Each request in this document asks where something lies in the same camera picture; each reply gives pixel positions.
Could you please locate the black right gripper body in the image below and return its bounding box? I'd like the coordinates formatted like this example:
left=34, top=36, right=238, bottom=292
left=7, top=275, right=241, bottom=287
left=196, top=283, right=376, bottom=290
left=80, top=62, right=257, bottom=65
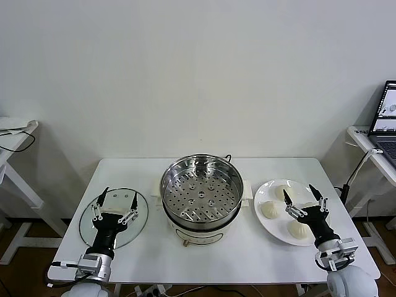
left=300, top=205, right=337, bottom=248

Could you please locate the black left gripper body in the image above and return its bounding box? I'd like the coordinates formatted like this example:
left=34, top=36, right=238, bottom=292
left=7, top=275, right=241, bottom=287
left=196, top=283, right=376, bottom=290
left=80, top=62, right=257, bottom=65
left=88, top=212, right=127, bottom=254

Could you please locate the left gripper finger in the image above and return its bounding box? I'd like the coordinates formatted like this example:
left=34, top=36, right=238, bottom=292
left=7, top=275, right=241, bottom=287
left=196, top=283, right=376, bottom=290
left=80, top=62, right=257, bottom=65
left=117, top=191, right=139, bottom=225
left=90, top=186, right=110, bottom=222

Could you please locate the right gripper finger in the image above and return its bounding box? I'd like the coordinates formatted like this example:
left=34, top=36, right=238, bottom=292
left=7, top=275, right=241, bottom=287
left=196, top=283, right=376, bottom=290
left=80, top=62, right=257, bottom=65
left=308, top=184, right=330, bottom=213
left=283, top=189, right=307, bottom=222

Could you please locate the round glass pot lid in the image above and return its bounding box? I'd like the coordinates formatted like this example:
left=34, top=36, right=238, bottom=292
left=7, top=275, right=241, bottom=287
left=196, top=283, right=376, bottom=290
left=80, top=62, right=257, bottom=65
left=79, top=187, right=149, bottom=250

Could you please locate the stainless steel steamer basket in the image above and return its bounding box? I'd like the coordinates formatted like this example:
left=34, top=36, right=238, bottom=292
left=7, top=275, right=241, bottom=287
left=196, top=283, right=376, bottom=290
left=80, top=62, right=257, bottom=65
left=160, top=153, right=244, bottom=224

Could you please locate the white round plate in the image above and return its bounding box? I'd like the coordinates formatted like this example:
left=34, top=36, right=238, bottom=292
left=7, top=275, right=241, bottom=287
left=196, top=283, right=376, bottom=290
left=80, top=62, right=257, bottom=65
left=253, top=178, right=331, bottom=247

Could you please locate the white side table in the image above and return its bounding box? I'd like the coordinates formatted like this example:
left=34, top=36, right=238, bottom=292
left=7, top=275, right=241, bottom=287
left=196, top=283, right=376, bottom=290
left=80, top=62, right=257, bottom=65
left=0, top=116, right=69, bottom=266
left=335, top=125, right=396, bottom=265

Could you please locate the white electric cooking pot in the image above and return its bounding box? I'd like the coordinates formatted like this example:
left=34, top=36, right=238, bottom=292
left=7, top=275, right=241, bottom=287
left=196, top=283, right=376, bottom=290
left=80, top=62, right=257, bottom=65
left=150, top=178, right=253, bottom=247

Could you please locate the white power strip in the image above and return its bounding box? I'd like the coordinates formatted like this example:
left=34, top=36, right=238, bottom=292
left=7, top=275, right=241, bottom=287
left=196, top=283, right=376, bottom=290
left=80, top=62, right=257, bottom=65
left=133, top=284, right=170, bottom=297

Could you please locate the grey open laptop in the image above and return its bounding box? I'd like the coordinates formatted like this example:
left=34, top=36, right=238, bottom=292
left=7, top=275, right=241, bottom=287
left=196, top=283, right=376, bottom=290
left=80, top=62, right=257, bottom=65
left=366, top=80, right=396, bottom=170

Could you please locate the white cloth bundle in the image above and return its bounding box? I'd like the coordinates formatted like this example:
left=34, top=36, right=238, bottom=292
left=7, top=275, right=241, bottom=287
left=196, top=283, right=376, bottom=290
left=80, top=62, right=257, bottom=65
left=0, top=116, right=40, bottom=137

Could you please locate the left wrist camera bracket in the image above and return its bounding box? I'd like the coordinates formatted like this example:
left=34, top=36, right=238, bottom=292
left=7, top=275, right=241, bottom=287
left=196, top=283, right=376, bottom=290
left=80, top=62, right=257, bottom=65
left=50, top=252, right=103, bottom=270

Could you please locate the white plug cable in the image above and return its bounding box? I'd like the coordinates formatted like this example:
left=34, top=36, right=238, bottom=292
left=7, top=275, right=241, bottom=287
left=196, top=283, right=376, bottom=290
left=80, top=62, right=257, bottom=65
left=358, top=148, right=384, bottom=168

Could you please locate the thin black cable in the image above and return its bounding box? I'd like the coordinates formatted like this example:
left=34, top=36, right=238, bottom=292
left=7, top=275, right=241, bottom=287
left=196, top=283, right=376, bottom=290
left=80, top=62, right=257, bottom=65
left=0, top=128, right=35, bottom=153

